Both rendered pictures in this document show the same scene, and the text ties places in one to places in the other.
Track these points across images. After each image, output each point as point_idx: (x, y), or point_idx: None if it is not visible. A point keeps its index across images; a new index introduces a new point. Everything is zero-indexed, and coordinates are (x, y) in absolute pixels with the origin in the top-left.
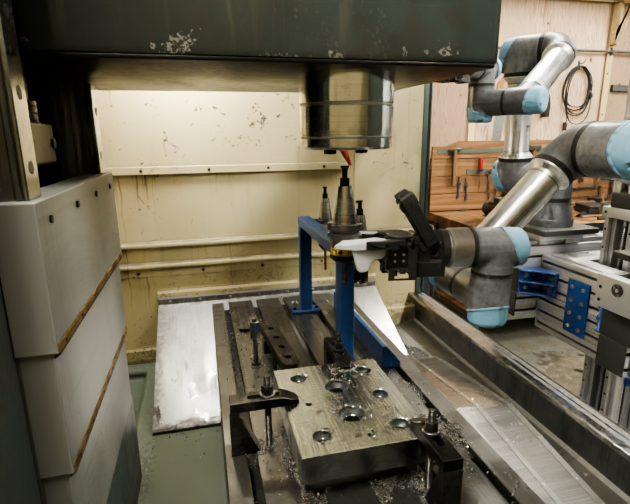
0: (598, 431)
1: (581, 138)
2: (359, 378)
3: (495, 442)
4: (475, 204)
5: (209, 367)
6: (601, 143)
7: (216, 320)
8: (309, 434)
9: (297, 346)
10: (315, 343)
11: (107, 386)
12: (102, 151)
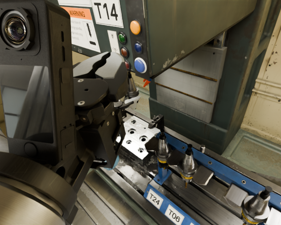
0: None
1: (0, 133)
2: (138, 145)
3: (102, 218)
4: None
5: None
6: None
7: (273, 184)
8: (137, 120)
9: (201, 185)
10: (196, 193)
11: (179, 92)
12: (221, 40)
